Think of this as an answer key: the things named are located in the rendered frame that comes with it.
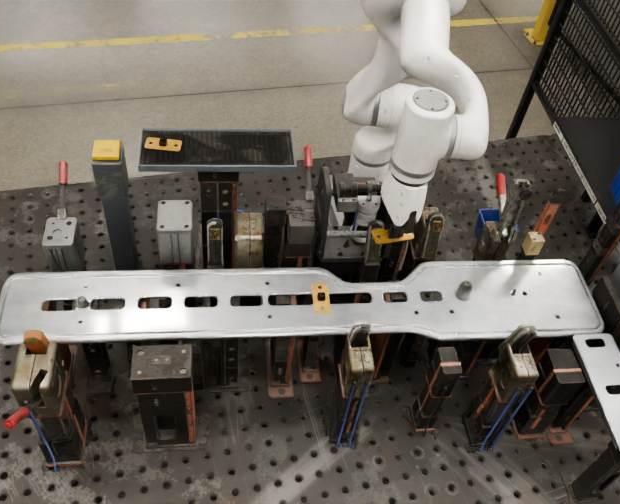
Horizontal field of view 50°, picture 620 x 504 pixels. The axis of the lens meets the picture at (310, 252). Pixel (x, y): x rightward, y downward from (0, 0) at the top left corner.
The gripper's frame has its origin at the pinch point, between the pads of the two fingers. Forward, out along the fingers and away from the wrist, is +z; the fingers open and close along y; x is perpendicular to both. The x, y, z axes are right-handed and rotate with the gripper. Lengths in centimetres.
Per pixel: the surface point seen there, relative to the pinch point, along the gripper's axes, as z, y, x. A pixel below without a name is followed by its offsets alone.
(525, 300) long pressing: 25.7, 7.7, 35.9
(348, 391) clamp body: 29.3, 19.7, -11.9
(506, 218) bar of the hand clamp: 14.3, -8.8, 34.9
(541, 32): 125, -241, 214
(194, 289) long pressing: 25.6, -10.7, -40.0
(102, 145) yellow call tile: 10, -45, -55
